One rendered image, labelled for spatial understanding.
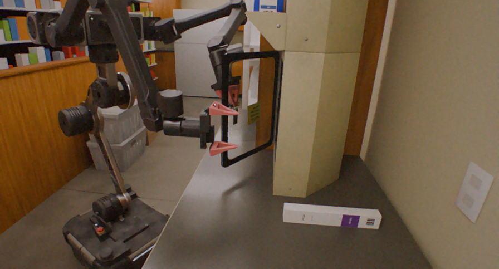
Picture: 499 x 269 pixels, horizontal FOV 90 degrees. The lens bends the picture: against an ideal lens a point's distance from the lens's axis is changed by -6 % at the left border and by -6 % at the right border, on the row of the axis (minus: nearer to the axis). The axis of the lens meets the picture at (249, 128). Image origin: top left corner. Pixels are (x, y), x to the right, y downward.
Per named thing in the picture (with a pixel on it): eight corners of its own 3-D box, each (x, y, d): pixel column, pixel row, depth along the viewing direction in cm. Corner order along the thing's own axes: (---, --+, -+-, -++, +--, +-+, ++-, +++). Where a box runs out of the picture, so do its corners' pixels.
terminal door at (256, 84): (272, 145, 118) (279, 50, 104) (222, 169, 95) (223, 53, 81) (270, 144, 118) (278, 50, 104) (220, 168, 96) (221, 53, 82)
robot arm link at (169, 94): (166, 117, 84) (143, 127, 78) (162, 82, 79) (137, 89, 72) (194, 128, 78) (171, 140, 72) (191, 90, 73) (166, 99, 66)
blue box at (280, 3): (282, 17, 98) (283, -9, 95) (283, 16, 89) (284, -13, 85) (255, 16, 99) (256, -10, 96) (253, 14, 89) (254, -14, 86)
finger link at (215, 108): (237, 109, 68) (201, 107, 69) (236, 135, 71) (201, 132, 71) (240, 102, 75) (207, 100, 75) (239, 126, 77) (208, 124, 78)
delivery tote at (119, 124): (148, 125, 320) (145, 98, 308) (122, 145, 263) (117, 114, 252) (116, 123, 323) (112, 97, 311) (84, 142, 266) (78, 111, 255)
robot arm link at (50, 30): (111, -53, 71) (74, -56, 63) (132, -9, 72) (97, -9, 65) (71, 29, 101) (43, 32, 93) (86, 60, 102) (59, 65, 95)
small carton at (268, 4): (274, 15, 85) (275, -5, 83) (276, 14, 80) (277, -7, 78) (259, 14, 85) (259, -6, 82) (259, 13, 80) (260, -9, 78)
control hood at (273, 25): (282, 45, 104) (283, 18, 101) (284, 50, 74) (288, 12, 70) (252, 43, 105) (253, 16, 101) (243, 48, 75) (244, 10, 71)
